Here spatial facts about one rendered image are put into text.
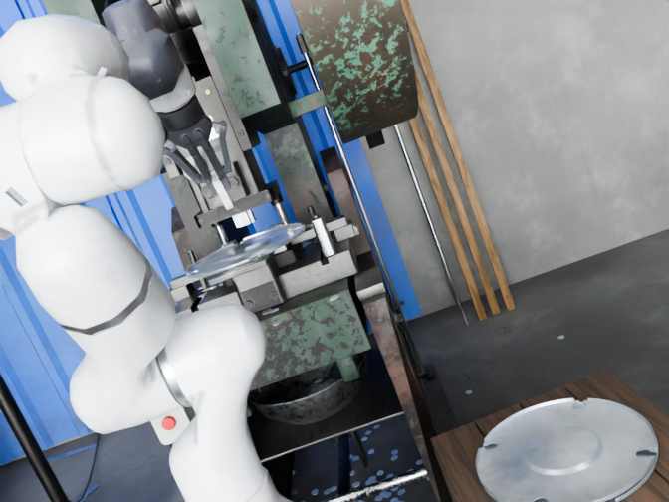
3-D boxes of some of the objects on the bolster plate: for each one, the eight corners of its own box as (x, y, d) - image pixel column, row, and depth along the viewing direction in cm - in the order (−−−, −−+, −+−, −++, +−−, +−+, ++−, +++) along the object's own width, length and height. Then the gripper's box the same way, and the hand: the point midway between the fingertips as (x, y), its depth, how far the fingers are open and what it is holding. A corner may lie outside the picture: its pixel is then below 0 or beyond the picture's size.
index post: (335, 253, 143) (321, 214, 141) (324, 257, 143) (309, 219, 141) (335, 250, 146) (321, 212, 144) (324, 255, 146) (309, 216, 144)
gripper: (139, 125, 107) (200, 227, 122) (211, 97, 106) (262, 203, 122) (141, 106, 113) (198, 206, 128) (209, 79, 112) (258, 183, 127)
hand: (222, 191), depth 123 cm, fingers closed
